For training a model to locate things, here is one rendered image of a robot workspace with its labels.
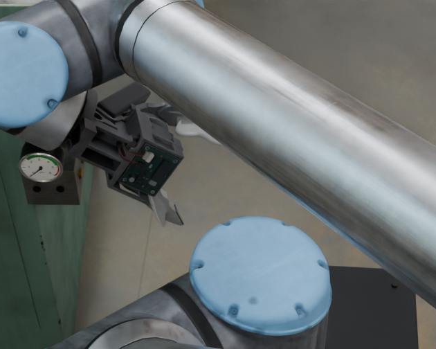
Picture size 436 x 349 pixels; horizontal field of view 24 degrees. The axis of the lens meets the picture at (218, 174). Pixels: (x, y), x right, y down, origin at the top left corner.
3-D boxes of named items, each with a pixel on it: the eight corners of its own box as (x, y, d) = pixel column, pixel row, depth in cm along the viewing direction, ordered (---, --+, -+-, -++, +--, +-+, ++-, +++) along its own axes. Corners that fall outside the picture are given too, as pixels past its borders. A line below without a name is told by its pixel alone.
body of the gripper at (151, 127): (152, 209, 109) (55, 167, 104) (141, 165, 116) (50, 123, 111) (191, 157, 106) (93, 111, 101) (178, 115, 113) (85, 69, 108)
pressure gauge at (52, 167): (23, 191, 145) (14, 154, 139) (27, 171, 148) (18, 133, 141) (66, 191, 145) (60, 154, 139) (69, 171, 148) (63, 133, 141)
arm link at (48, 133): (8, 106, 110) (52, 37, 106) (48, 124, 112) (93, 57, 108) (10, 151, 102) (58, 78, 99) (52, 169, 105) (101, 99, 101)
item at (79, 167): (27, 206, 152) (19, 172, 146) (37, 145, 160) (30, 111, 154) (82, 207, 152) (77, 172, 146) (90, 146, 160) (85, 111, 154)
